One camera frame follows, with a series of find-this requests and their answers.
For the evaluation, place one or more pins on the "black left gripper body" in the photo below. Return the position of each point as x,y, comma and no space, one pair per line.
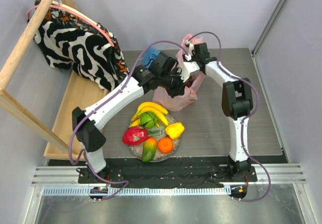
171,82

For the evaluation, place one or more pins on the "pink plastic bag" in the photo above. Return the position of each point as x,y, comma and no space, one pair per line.
190,96

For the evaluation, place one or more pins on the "yellow fake banana bunch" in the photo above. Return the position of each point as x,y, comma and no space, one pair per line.
153,107

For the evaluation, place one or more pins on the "yellow fake bell pepper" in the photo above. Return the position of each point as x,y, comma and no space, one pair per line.
175,130

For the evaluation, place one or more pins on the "single yellow fake banana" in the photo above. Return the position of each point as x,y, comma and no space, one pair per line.
135,123

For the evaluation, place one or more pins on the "orange fake fruit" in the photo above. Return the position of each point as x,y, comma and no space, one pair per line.
165,145

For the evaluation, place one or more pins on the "red fake dragon fruit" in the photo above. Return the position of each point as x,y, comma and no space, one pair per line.
136,135

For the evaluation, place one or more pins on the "green orange fake mango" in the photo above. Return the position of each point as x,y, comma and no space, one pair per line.
149,149

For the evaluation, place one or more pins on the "fake red grapes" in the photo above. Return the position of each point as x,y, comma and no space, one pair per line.
190,82

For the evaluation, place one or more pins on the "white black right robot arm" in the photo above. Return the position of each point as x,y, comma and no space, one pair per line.
236,104

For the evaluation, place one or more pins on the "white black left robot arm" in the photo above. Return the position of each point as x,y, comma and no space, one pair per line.
87,124

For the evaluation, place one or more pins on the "blue bucket hat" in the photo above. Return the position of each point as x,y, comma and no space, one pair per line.
149,56

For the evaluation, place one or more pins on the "black white orange patterned cloth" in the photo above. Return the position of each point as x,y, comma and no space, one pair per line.
107,72

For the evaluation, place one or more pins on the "pink hanger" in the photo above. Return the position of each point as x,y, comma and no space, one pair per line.
65,31

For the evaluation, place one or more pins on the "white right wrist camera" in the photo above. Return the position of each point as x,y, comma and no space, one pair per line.
190,44

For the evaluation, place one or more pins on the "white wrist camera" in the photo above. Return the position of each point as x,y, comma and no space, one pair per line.
190,44
189,68

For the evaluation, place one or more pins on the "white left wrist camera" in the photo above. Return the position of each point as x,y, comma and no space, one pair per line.
189,68

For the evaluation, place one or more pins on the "wooden rack frame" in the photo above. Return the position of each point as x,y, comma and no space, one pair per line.
48,94

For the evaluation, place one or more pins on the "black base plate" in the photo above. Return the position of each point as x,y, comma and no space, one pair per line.
177,172

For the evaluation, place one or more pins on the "aluminium corner post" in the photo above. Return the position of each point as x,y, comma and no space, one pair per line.
269,25

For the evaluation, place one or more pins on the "aluminium rail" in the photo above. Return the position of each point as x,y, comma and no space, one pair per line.
64,181

